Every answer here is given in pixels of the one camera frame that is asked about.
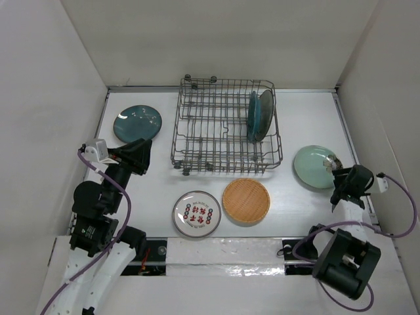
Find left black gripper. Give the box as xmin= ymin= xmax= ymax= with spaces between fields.
xmin=101 ymin=136 xmax=152 ymax=211

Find light green flower plate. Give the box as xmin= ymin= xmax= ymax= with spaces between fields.
xmin=293 ymin=145 xmax=343 ymax=189

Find white plate red characters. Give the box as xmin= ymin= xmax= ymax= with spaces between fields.
xmin=172 ymin=190 xmax=222 ymax=238

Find round woven bamboo tray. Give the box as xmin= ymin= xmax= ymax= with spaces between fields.
xmin=222 ymin=178 xmax=270 ymax=225

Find teal scalloped plate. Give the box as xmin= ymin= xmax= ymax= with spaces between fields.
xmin=247 ymin=91 xmax=261 ymax=142

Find cream plate tree drawing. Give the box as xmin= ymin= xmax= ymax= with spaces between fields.
xmin=256 ymin=90 xmax=274 ymax=142

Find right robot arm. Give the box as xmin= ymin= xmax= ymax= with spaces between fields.
xmin=303 ymin=165 xmax=381 ymax=300

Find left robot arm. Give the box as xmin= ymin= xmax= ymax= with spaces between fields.
xmin=41 ymin=138 xmax=152 ymax=314

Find dark teal blossom plate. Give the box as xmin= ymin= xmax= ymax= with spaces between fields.
xmin=113 ymin=105 xmax=163 ymax=144

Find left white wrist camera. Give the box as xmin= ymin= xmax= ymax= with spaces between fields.
xmin=77 ymin=138 xmax=110 ymax=165

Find grey wire dish rack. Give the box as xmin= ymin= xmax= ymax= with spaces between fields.
xmin=171 ymin=74 xmax=283 ymax=176

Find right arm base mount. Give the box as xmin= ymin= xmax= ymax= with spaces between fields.
xmin=277 ymin=239 xmax=321 ymax=275

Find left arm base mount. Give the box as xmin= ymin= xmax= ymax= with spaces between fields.
xmin=121 ymin=238 xmax=167 ymax=276

